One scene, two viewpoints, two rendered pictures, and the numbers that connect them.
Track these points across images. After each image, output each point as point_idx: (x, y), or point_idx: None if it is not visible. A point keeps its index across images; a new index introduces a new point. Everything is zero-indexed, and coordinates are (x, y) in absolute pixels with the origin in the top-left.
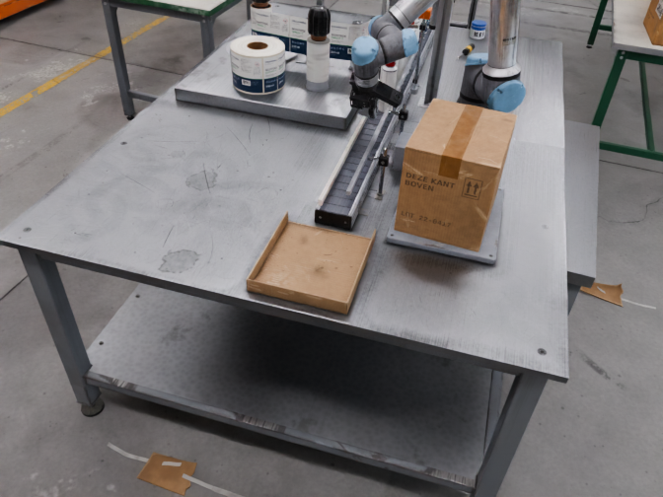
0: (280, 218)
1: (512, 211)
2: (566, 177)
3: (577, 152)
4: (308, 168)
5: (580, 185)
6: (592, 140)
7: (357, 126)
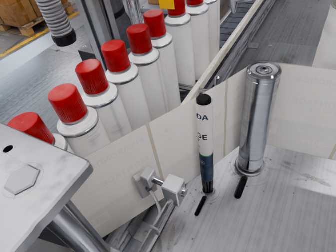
0: None
1: (143, 4)
2: (81, 25)
3: (42, 45)
4: (299, 16)
5: (79, 21)
6: (11, 57)
7: (253, 9)
